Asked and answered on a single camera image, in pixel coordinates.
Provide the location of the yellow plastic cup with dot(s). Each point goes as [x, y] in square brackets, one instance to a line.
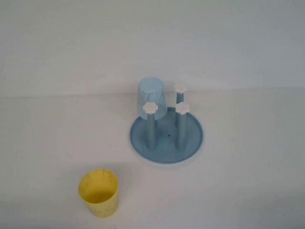
[100, 205]

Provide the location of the light blue plastic cup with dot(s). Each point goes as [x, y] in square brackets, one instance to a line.
[150, 93]

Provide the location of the blue cup stand white caps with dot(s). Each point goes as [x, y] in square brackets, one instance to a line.
[166, 152]

